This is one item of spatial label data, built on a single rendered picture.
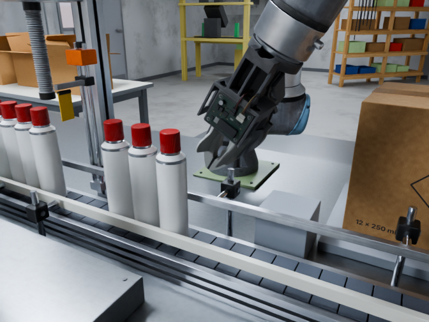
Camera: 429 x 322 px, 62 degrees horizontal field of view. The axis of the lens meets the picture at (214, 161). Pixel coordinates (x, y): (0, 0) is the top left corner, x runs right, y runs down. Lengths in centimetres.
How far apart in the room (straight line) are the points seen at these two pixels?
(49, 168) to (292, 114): 60
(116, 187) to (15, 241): 20
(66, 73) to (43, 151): 178
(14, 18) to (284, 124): 529
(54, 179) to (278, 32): 58
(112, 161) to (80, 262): 18
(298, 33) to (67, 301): 47
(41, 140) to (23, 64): 221
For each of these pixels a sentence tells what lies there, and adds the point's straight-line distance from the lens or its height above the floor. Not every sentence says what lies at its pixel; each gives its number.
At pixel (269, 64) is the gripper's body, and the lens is 41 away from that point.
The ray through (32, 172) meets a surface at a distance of 87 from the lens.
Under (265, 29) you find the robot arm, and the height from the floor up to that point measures 124.
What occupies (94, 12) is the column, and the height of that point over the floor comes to 126.
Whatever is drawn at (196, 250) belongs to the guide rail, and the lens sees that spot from 60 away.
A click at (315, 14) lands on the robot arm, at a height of 126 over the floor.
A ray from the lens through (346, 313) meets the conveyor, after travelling 56.
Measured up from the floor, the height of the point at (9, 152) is 98.
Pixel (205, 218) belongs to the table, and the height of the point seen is 83.
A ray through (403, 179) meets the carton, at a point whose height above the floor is 99.
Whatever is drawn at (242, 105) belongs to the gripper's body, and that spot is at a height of 116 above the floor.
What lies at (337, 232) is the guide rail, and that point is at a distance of 57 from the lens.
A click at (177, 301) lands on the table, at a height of 83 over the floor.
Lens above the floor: 126
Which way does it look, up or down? 22 degrees down
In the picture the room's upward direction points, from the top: straight up
